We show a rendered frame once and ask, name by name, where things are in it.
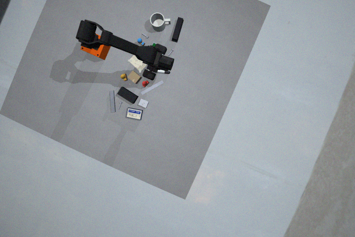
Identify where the cream paper card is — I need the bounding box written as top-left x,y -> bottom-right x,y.
128,55 -> 147,73

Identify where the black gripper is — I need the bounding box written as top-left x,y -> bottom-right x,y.
142,44 -> 167,80

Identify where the grey mug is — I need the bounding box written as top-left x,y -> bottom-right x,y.
150,12 -> 171,32

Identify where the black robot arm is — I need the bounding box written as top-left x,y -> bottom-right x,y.
76,20 -> 174,71

